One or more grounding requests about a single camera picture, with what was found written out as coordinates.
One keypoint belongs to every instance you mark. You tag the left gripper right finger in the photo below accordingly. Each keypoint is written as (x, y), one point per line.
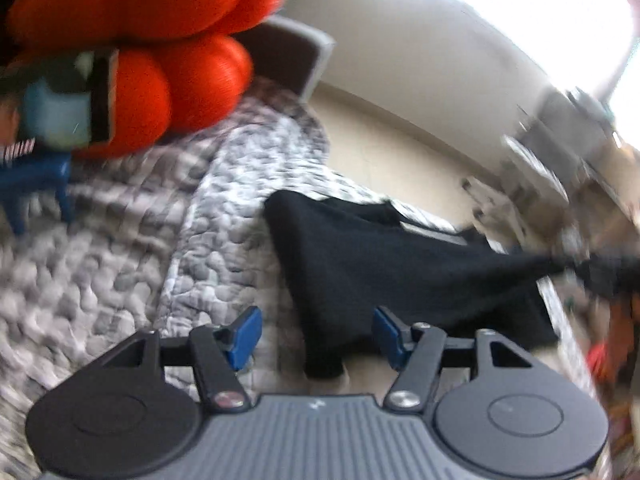
(418, 353)

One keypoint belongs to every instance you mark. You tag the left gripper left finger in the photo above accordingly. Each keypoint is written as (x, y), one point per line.
(216, 355)

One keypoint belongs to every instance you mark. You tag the black t-shirt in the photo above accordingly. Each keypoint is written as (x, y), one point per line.
(342, 260)

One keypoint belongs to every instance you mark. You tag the grey pebble-pattern quilt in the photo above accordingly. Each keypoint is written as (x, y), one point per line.
(169, 238)

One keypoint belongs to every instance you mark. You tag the grey mesh office chair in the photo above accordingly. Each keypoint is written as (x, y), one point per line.
(542, 164)

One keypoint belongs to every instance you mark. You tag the small blue stool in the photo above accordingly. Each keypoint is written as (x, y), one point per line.
(32, 174)

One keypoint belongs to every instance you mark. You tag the smartphone showing video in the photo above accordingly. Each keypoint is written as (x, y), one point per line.
(61, 102)

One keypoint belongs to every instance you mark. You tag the orange knot cushion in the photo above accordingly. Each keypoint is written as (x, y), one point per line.
(179, 70)

